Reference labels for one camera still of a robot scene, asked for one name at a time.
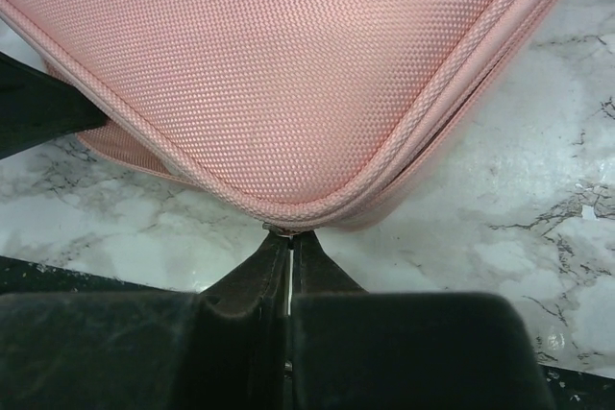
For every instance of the pink medicine kit case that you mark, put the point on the pink medicine kit case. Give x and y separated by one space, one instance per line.
301 113

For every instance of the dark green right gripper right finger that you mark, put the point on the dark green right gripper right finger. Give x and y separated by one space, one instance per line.
437 350

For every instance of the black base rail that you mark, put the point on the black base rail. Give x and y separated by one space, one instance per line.
570 389

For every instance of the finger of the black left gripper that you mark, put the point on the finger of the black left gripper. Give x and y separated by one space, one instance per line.
36 107

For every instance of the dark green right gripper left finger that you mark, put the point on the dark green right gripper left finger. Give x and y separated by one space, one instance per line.
222 348

